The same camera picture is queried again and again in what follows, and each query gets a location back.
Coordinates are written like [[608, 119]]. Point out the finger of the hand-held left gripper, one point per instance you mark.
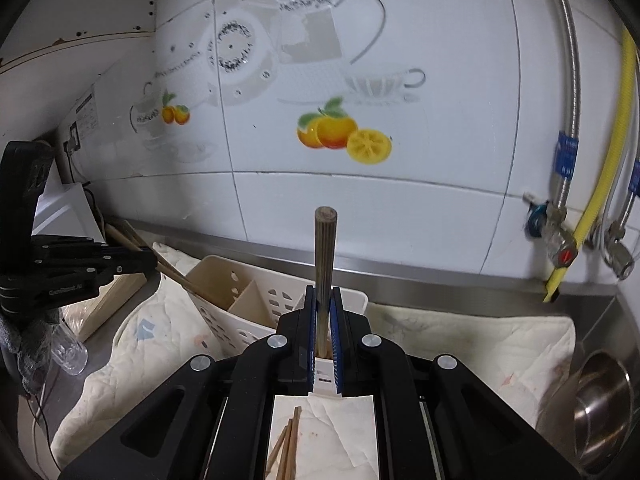
[[65, 287], [75, 250]]

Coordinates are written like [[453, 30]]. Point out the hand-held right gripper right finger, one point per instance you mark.
[[336, 345]]

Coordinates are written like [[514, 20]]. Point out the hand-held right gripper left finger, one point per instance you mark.
[[312, 330]]

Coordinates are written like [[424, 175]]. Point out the thick wooden chopstick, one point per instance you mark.
[[325, 270]]

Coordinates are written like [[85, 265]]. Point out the cream plastic utensil holder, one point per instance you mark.
[[225, 285]]

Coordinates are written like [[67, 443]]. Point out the thin wooden chopstick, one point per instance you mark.
[[175, 281], [276, 452], [172, 269], [295, 440], [286, 452]]

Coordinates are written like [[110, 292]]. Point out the person's left hand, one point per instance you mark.
[[27, 350]]

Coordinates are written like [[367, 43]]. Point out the white appliance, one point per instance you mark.
[[62, 210]]

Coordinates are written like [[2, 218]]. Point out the wooden block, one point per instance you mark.
[[112, 297]]

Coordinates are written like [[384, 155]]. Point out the wooden stick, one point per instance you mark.
[[125, 237]]

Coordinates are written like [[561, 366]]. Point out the clear plastic bottle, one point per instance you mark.
[[67, 350]]

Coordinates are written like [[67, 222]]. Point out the white paper sheet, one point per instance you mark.
[[340, 435]]

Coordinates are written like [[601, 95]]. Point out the white quilted cloth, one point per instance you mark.
[[475, 360]]

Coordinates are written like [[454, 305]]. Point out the stainless steel pot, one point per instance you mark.
[[595, 410]]

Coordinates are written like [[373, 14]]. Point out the metal angle valve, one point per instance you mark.
[[617, 252]]

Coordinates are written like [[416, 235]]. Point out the wall power socket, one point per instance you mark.
[[72, 137]]

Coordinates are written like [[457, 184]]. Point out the white wall label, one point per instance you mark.
[[86, 110]]

